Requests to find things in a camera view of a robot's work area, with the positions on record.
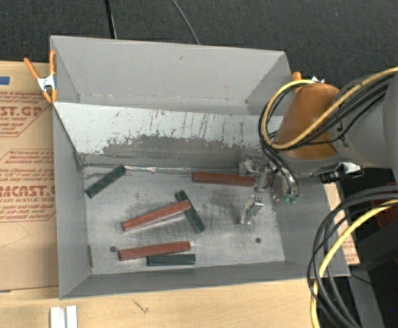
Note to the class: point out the black cylinder on white bracket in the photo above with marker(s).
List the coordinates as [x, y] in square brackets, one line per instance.
[335, 173]

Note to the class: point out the grey metal bin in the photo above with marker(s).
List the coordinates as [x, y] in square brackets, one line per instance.
[171, 80]

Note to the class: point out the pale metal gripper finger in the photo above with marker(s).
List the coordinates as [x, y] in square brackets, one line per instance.
[252, 210]
[248, 167]

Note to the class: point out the dark green flat block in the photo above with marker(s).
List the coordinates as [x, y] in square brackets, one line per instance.
[190, 212]
[171, 260]
[105, 181]

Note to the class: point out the red-brown flat block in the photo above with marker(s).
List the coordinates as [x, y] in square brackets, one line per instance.
[223, 179]
[152, 250]
[156, 215]

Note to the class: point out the brown cardboard board red print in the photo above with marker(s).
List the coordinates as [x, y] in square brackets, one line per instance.
[21, 169]

